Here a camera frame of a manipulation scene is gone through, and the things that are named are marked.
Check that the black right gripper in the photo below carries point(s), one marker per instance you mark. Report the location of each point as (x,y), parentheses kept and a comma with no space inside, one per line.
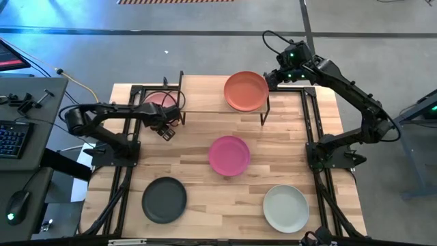
(290,76)

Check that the black metal clamp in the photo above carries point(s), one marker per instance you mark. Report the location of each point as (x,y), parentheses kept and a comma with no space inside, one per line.
(29,104)

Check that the wooden shelf with black frame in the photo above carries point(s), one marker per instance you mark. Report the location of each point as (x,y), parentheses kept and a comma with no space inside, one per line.
(205,92)

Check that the dark grey bowl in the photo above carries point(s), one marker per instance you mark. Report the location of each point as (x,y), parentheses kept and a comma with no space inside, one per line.
(164,200)

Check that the small black bracket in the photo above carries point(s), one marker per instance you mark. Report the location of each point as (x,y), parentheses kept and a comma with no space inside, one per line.
(13,98)

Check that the black computer mouse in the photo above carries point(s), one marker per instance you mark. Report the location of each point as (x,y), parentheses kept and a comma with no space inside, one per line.
(18,205)

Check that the grey desk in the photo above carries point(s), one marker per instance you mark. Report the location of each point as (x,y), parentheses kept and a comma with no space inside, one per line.
(41,130)

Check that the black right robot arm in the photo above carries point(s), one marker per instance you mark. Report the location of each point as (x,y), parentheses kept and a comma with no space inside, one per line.
(348,89)

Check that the black padded bar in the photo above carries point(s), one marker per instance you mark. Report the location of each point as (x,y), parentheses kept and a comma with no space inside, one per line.
(65,164)

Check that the black device with green light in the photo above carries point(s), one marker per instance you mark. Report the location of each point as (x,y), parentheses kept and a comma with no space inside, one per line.
(431,109)

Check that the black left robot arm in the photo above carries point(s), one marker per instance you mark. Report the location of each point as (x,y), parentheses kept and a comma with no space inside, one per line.
(102,109)

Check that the white paper sheet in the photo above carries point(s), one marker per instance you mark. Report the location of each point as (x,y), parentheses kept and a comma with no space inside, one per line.
(80,191)

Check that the black computer monitor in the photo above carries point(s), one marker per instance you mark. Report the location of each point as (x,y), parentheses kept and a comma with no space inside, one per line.
(12,58)

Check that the white metal bracket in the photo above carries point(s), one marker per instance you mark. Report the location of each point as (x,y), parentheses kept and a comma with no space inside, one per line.
(126,242)

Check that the orange plate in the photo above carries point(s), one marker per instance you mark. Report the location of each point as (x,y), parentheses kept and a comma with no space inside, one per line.
(246,90)

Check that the light grey plate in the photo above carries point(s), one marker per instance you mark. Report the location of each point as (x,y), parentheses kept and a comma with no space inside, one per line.
(286,208)

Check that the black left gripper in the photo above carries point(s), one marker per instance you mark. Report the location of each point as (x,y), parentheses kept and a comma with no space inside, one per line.
(164,114)

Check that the salmon red plate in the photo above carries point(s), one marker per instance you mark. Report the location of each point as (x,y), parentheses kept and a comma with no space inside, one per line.
(155,99)

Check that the black aluminium table frame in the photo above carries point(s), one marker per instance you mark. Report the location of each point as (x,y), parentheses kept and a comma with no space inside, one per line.
(297,89)

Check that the small metal clip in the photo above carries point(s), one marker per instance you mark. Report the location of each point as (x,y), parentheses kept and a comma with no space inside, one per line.
(46,225)

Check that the black backlit keyboard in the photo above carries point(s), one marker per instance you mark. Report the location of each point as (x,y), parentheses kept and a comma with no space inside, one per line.
(13,138)

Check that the magenta pink plate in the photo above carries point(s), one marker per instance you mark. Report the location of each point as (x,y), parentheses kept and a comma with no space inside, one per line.
(229,155)

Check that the grey metal stand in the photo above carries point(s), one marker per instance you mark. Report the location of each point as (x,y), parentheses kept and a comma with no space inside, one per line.
(412,157)

